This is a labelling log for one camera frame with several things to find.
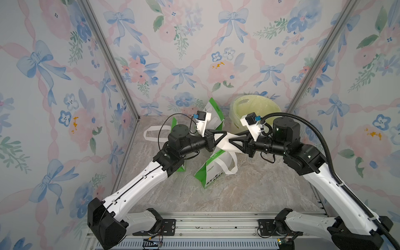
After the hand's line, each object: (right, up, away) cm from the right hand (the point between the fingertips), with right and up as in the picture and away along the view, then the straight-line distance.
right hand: (233, 136), depth 61 cm
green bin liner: (+23, +18, +31) cm, 43 cm away
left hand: (-3, +1, -1) cm, 3 cm away
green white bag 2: (-4, -11, +9) cm, 15 cm away
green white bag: (-4, +10, +28) cm, 30 cm away
